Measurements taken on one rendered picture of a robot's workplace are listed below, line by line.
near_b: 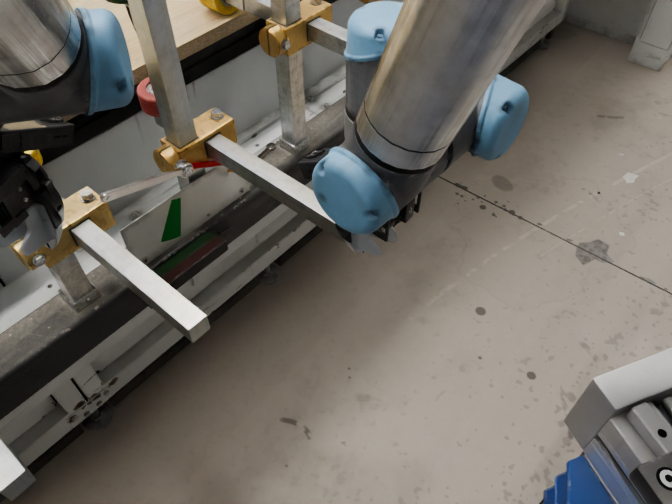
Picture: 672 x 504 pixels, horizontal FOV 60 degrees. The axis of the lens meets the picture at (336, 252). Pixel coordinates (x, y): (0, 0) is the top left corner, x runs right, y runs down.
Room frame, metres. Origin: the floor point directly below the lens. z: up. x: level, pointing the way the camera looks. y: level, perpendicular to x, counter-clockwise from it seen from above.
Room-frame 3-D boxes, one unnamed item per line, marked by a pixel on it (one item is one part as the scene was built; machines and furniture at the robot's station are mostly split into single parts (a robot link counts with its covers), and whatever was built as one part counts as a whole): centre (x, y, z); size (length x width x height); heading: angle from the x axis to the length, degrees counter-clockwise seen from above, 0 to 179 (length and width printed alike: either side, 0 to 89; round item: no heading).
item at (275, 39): (0.95, 0.07, 0.95); 0.13 x 0.06 x 0.05; 139
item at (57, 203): (0.48, 0.34, 0.99); 0.05 x 0.02 x 0.09; 70
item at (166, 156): (0.76, 0.23, 0.85); 0.13 x 0.06 x 0.05; 139
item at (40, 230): (0.46, 0.35, 0.95); 0.06 x 0.03 x 0.09; 159
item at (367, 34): (0.54, -0.05, 1.13); 0.09 x 0.08 x 0.11; 49
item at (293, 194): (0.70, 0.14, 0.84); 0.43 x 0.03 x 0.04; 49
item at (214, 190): (0.70, 0.25, 0.75); 0.26 x 0.01 x 0.10; 139
